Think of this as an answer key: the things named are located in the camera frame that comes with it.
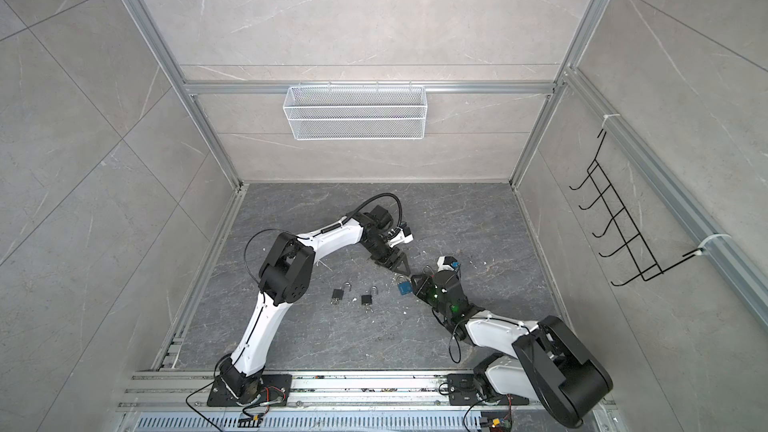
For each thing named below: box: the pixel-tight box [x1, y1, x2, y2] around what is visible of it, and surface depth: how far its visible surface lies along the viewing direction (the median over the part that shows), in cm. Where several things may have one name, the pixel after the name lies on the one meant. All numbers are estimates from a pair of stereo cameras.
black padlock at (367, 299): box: [361, 285, 379, 305], surface depth 90 cm
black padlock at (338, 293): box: [330, 282, 352, 305], surface depth 91 cm
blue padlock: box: [396, 275, 413, 295], surface depth 93 cm
